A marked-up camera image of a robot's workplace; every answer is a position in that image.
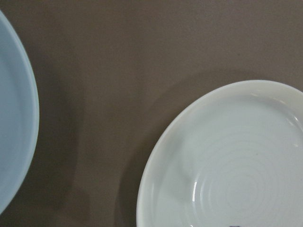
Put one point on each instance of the pale blue plate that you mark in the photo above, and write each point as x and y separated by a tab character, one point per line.
14	106

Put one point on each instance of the white plate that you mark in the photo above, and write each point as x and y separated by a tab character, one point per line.
225	153

